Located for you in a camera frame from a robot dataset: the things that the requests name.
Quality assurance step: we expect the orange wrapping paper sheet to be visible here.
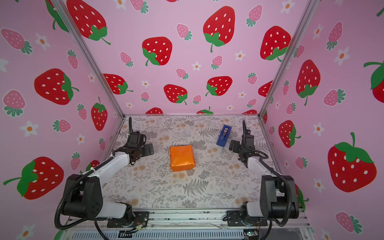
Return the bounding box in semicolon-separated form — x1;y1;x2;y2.
170;145;196;172

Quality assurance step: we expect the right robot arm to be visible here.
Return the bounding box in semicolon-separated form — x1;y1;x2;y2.
229;135;300;226

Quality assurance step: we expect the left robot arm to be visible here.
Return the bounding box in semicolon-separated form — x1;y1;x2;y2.
55;132;154;220

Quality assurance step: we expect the blue tape dispenser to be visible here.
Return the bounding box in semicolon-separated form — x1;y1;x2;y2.
217;125;232;147

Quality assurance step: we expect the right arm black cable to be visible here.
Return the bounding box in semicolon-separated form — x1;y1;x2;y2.
241;119;293;240

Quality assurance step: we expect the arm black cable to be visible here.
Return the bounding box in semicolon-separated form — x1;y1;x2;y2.
241;119;293;240
53;116;134;240

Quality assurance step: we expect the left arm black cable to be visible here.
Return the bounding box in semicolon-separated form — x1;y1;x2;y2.
53;116;134;240

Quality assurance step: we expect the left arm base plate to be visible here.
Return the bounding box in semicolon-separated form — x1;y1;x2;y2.
107;211;150;229

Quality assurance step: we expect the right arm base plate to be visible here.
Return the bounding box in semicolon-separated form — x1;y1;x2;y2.
223;211;269;227

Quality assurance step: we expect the aluminium front frame rail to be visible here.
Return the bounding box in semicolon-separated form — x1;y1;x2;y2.
56;209;316;240

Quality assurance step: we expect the right aluminium corner post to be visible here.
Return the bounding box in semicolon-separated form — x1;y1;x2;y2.
258;0;320;119

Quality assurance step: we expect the aluminium corner post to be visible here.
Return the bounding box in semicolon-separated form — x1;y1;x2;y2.
258;0;320;119
53;0;125;119

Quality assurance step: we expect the left aluminium corner post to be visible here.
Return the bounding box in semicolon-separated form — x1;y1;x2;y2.
53;0;125;119

